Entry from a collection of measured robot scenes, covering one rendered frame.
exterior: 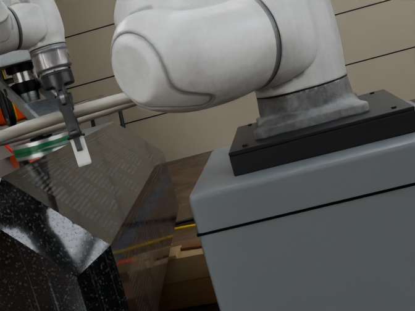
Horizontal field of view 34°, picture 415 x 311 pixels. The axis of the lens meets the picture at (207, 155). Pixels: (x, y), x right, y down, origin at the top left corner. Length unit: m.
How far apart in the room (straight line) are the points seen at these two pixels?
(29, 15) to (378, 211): 0.98
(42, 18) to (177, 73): 0.79
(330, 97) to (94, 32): 6.12
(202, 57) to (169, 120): 6.12
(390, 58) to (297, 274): 6.05
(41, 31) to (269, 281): 0.89
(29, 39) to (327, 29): 0.79
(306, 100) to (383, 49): 5.92
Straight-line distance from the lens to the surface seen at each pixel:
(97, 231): 1.81
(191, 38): 0.92
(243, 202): 0.98
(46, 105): 2.40
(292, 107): 1.08
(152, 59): 0.91
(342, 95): 1.11
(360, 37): 6.95
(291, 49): 1.04
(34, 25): 1.65
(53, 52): 1.66
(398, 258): 1.02
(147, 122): 7.08
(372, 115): 1.04
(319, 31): 1.09
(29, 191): 1.84
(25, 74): 2.53
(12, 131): 1.74
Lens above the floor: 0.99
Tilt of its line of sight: 8 degrees down
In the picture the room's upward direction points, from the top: 15 degrees counter-clockwise
